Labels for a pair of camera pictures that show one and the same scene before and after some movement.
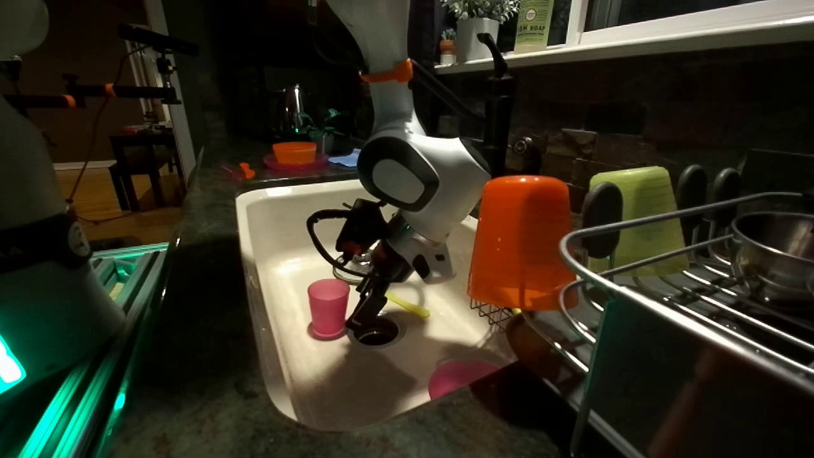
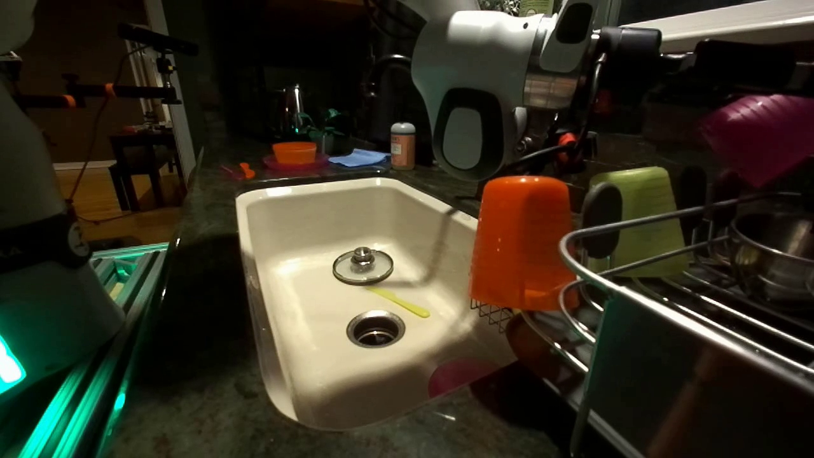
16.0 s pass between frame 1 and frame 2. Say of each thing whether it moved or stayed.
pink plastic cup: moved
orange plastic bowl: stayed
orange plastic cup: stayed
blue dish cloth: stayed
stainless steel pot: stayed
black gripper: moved
